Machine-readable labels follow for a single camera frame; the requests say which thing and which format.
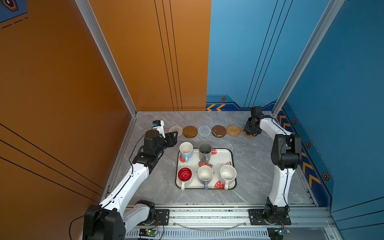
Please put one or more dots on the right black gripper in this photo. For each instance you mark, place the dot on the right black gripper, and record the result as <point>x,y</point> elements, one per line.
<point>247,128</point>

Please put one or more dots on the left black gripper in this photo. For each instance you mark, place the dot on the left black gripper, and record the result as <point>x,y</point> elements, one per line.
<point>169,138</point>

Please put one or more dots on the paw shaped wooden coaster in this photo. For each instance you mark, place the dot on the paw shaped wooden coaster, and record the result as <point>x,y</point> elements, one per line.
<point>244,133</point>

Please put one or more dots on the light blue mug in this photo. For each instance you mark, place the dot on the light blue mug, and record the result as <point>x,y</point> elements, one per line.
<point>186,152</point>

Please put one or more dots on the tan rattan coaster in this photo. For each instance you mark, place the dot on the tan rattan coaster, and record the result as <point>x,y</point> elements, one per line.
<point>233,131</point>

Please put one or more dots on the light brown wooden coaster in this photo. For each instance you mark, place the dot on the light brown wooden coaster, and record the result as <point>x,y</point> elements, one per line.
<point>190,132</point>

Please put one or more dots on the blue grey woven coaster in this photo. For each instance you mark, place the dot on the blue grey woven coaster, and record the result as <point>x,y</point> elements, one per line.
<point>204,131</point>

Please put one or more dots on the dark brown worn coaster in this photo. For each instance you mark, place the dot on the dark brown worn coaster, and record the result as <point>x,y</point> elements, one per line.
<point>219,131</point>

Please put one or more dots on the grey mug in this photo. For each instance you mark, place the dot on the grey mug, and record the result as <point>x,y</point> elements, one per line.
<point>205,152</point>

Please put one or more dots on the red interior white mug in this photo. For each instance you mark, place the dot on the red interior white mug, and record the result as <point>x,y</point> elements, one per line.
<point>184,175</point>

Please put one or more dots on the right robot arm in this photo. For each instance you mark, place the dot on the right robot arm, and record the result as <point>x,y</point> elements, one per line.
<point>286,155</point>

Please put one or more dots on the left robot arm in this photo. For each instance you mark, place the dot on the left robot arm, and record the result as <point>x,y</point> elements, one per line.
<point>110,220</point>

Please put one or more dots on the white strawberry serving tray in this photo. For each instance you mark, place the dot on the white strawberry serving tray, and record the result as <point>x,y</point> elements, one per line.
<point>219,158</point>

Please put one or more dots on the left green circuit board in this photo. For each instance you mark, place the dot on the left green circuit board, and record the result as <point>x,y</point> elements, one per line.
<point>148,234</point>

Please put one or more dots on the green circuit board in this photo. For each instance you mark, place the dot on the green circuit board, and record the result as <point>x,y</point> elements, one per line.
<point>278,233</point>
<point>148,234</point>

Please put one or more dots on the right green circuit board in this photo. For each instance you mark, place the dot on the right green circuit board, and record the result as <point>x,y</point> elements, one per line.
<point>278,233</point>

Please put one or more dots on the white purple handled mug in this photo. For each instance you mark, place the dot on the white purple handled mug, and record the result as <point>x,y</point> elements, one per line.
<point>205,174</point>

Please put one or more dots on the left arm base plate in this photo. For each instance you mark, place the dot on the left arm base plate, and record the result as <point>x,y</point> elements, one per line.
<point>162,216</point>

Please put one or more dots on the aluminium front rail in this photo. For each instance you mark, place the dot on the aluminium front rail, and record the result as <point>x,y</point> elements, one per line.
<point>199,217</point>

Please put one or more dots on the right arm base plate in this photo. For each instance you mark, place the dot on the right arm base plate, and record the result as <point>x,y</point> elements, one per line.
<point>255,216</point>

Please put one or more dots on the right aluminium corner post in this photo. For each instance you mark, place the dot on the right aluminium corner post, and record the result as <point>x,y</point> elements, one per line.
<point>318,34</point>

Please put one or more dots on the aluminium corner post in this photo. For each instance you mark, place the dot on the aluminium corner post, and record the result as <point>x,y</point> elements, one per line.
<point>318,34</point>
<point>101,42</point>

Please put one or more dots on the left aluminium corner post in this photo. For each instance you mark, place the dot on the left aluminium corner post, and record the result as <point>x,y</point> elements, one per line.
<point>101,42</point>

